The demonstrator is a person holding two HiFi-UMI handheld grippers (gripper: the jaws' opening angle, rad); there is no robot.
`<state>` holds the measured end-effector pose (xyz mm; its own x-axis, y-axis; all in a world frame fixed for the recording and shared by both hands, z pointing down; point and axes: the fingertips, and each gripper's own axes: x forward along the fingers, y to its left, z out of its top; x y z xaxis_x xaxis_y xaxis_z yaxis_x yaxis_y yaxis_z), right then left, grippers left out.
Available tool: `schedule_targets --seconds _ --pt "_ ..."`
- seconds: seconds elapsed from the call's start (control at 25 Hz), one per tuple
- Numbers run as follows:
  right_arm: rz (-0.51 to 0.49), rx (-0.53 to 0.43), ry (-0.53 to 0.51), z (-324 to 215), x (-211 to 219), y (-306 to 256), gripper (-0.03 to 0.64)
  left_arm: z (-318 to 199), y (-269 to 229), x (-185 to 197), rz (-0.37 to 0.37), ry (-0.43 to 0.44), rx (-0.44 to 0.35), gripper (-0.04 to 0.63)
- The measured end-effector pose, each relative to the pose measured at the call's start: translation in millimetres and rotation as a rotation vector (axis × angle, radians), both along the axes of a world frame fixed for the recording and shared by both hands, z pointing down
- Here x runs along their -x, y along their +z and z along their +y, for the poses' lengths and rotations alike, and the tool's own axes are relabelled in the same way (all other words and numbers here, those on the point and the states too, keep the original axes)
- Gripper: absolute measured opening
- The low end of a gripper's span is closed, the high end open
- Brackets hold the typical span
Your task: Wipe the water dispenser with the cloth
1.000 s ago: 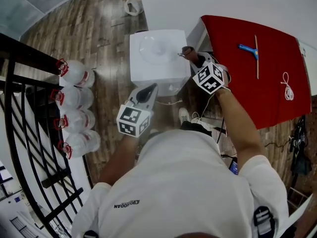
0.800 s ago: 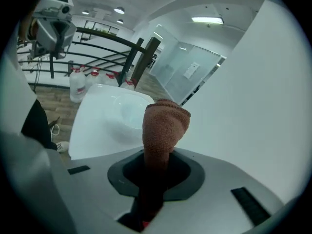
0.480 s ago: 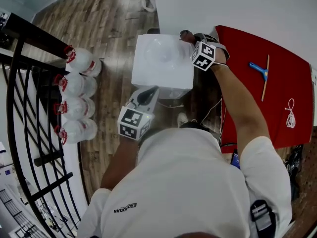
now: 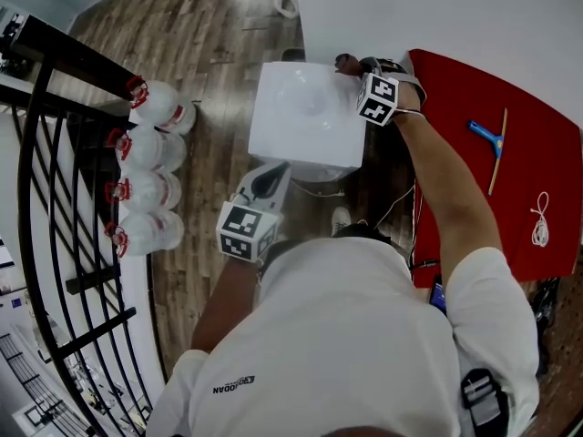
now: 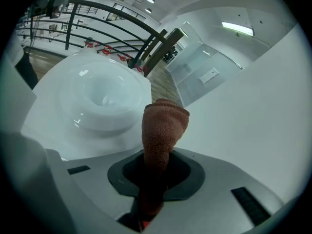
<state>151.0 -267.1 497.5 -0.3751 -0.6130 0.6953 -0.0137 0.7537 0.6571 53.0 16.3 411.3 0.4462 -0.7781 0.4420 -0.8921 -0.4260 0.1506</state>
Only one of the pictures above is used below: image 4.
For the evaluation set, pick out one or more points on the clear water bottle red cap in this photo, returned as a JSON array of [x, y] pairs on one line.
[[146, 235], [159, 107], [146, 191], [150, 148]]

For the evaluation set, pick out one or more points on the white table with red cover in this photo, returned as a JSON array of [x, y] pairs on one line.
[[537, 153]]

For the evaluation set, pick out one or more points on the brown cleaning cloth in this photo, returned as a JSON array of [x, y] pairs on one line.
[[347, 65]]

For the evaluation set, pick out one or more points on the person's right white shoe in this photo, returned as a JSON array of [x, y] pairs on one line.
[[340, 221]]

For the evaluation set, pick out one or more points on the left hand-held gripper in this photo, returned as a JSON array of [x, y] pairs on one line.
[[246, 230]]

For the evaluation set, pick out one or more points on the person's left forearm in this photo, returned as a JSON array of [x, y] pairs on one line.
[[223, 307]]

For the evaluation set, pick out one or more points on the smartphone with blue screen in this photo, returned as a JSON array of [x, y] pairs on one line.
[[438, 295]]

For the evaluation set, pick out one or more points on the person's right forearm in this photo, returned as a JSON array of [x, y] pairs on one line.
[[446, 207]]

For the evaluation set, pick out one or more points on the white water dispenser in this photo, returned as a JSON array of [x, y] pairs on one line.
[[305, 130]]

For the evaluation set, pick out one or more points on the person's white t-shirt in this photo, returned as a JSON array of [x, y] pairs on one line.
[[328, 344]]

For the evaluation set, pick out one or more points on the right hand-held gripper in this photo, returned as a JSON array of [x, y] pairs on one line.
[[378, 100]]

